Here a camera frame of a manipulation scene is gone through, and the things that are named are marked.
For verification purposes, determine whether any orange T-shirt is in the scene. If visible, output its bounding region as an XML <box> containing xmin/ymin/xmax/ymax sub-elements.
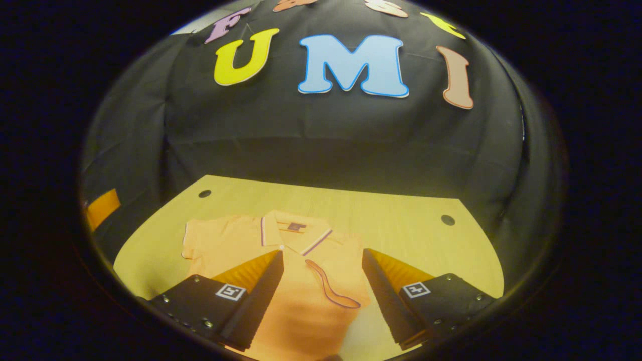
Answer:
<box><xmin>182</xmin><ymin>210</ymin><xmax>372</xmax><ymax>361</ymax></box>

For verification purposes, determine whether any black backdrop cloth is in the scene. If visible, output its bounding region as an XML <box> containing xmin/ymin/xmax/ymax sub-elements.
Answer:
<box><xmin>80</xmin><ymin>0</ymin><xmax>567</xmax><ymax>296</ymax></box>

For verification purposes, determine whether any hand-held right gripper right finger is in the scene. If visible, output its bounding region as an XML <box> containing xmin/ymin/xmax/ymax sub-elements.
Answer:
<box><xmin>361</xmin><ymin>248</ymin><xmax>497</xmax><ymax>351</ymax></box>

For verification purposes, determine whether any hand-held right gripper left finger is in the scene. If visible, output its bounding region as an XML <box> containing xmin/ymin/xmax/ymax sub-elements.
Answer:
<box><xmin>149</xmin><ymin>250</ymin><xmax>285</xmax><ymax>352</ymax></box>

